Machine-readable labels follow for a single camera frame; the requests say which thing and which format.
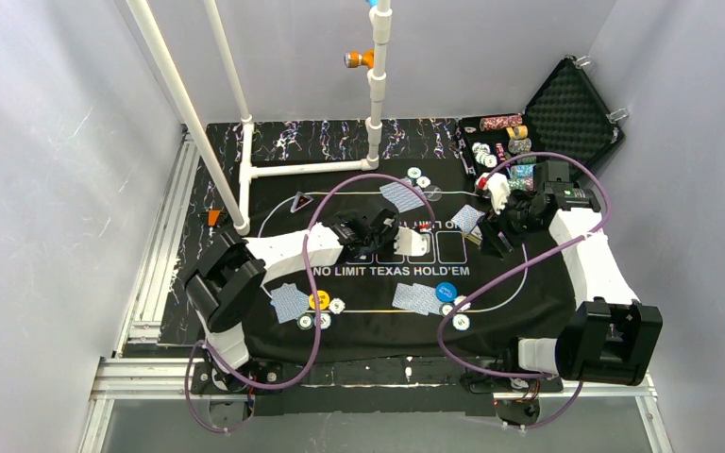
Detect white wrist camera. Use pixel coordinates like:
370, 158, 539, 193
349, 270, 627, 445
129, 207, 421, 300
394, 226, 430, 257
474, 173, 511, 214

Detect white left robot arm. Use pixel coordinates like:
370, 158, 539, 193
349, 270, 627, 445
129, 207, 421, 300
180, 209, 399, 372

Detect blue playing card deck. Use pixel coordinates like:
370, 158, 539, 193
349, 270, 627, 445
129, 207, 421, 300
451, 205, 484, 245

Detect red white chip row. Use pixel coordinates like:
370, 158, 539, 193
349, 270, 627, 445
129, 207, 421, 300
479, 114, 523, 131

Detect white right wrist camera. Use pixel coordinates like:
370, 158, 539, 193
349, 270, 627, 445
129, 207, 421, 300
474, 173, 511, 214

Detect yellow chip row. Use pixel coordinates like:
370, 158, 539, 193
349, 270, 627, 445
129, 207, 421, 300
507, 125, 529, 140

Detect yellow big blind button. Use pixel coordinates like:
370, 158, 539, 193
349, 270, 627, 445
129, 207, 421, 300
308, 290, 330, 311

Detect orange clamp knob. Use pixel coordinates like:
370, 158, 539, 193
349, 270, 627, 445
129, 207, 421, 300
344, 49, 375, 70

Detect black poker felt mat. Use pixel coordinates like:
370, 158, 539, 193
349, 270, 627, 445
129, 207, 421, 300
242, 159, 575, 363

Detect black poker chip case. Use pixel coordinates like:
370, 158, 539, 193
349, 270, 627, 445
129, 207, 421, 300
456, 56, 627, 177

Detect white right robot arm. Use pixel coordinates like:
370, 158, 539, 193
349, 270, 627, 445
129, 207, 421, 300
475, 160, 663, 386

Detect white PVC pipe frame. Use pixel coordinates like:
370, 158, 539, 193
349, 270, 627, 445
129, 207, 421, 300
126, 0, 393, 236

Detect green and pink chip row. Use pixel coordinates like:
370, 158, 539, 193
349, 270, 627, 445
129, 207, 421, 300
508, 177, 534, 192

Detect white blue poker chip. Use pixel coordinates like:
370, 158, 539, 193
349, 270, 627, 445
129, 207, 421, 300
416, 176, 431, 189
453, 296, 471, 312
328, 298, 346, 315

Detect red triangular all-in marker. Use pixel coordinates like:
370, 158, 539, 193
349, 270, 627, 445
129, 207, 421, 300
290, 192, 314, 213

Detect blue chip row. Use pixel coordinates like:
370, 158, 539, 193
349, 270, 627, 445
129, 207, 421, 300
510, 164, 534, 178

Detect white chips in case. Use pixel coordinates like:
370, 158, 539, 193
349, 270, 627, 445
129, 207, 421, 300
471, 142, 498, 169

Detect blue-backed playing card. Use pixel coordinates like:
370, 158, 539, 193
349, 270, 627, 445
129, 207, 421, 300
271, 283, 303, 323
392, 283, 429, 315
379, 182, 413, 206
276, 288, 310, 324
392, 191, 424, 213
413, 284, 443, 315

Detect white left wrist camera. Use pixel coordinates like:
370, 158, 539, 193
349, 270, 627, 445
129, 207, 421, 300
394, 226, 430, 257

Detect white light-blue ten chip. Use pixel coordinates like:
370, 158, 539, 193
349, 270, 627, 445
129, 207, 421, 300
452, 313, 471, 331

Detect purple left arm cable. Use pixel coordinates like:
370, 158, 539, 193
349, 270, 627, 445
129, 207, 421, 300
184, 174, 439, 435

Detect dark green chip row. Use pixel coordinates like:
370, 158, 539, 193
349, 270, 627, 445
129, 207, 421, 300
508, 138, 532, 157

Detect blue small blind button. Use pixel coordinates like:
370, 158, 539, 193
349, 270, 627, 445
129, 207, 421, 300
435, 282, 458, 303

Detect green poker chip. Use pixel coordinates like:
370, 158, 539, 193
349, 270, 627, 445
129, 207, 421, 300
440, 303, 454, 317
296, 314, 314, 330

